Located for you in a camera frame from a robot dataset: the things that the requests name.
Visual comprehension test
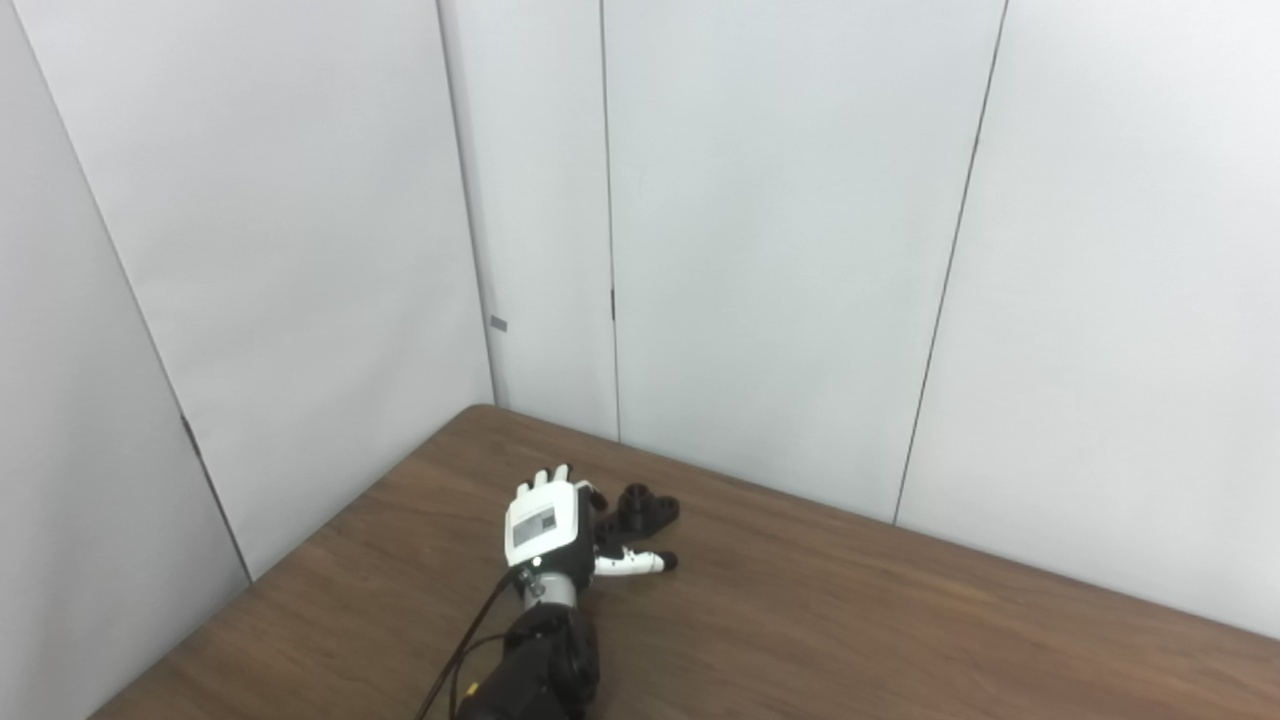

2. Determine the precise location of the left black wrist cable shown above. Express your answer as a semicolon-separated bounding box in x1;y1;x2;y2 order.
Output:
415;566;533;720

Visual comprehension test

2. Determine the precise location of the black flanged holder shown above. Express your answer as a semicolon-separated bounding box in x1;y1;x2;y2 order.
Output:
595;483;681;547

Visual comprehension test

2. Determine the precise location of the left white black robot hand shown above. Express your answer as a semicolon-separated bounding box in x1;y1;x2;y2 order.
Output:
503;464;679;591

